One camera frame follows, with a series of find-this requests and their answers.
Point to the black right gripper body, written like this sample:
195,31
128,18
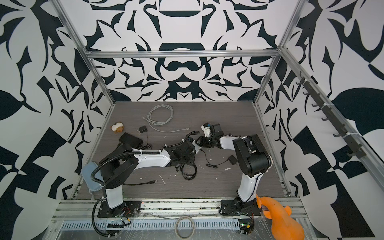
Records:
208,142

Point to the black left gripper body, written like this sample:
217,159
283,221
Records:
188,161

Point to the black ribbed switch box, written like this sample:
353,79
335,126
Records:
131,140

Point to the white network switch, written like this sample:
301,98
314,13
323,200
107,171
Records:
197,145

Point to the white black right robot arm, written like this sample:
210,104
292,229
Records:
251,155

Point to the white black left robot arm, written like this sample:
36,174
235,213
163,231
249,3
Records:
112,172

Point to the brown white round toy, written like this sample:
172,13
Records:
117,127

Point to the light blue plastic lid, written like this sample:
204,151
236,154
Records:
86,173

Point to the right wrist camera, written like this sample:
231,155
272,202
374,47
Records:
206,128

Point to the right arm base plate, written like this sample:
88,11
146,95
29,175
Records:
236,208

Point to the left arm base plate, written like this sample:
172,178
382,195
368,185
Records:
126,210

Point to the black wall hook rail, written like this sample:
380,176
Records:
333,116

